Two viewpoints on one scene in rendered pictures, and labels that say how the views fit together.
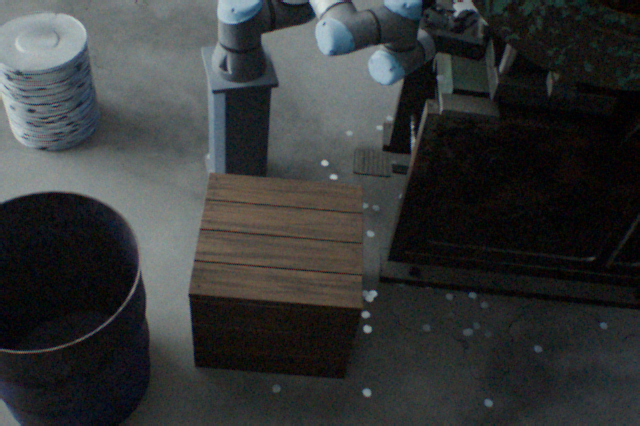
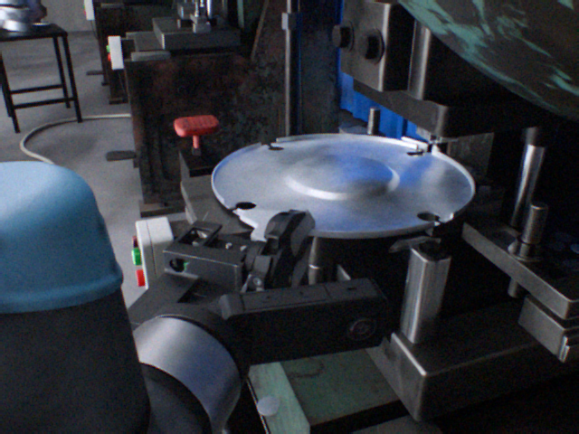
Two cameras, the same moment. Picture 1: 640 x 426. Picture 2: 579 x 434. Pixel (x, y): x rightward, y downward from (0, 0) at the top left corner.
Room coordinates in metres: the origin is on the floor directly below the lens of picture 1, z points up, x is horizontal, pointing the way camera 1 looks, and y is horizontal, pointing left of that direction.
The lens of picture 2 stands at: (1.13, -0.16, 1.03)
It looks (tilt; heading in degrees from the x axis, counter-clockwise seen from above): 28 degrees down; 343
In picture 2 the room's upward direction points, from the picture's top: straight up
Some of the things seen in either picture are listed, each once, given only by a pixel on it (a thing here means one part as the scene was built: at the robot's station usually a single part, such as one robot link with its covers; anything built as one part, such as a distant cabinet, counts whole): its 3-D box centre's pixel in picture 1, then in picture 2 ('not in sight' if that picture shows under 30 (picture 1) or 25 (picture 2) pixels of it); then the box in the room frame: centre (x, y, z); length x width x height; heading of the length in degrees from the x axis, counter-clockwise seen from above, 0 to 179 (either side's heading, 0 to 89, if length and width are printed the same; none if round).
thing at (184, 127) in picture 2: not in sight; (198, 142); (1.95, -0.26, 0.72); 0.07 x 0.06 x 0.08; 92
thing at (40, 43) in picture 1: (37, 40); not in sight; (1.75, 0.93, 0.33); 0.29 x 0.29 x 0.01
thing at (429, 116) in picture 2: not in sight; (450, 100); (1.63, -0.51, 0.86); 0.20 x 0.16 x 0.05; 2
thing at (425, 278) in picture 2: (510, 54); (424, 289); (1.45, -0.38, 0.75); 0.03 x 0.03 x 0.10; 2
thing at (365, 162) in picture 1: (446, 176); not in sight; (1.62, -0.37, 0.14); 0.59 x 0.10 x 0.05; 92
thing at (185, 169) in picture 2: not in sight; (204, 203); (1.93, -0.26, 0.62); 0.10 x 0.06 x 0.20; 2
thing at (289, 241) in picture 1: (277, 277); not in sight; (1.13, 0.09, 0.18); 0.40 x 0.38 x 0.35; 94
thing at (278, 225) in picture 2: (462, 20); (280, 244); (1.46, -0.25, 0.82); 0.09 x 0.02 x 0.05; 144
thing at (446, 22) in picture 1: (436, 32); (219, 305); (1.42, -0.20, 0.80); 0.12 x 0.09 x 0.08; 144
